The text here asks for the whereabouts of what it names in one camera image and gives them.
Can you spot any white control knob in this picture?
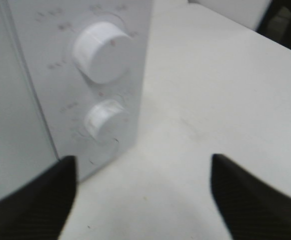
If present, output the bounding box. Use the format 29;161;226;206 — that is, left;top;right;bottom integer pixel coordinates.
84;99;130;143
72;21;134;84

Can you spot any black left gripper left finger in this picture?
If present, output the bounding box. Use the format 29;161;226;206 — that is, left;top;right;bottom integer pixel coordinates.
0;155;77;240

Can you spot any white microwave door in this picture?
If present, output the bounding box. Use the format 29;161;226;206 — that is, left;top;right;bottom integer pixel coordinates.
0;0;58;200

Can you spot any white microwave oven body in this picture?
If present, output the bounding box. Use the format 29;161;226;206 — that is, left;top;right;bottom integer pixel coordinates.
4;0;153;181

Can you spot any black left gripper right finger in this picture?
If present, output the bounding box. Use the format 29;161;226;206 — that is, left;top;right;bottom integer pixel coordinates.
210;153;291;240

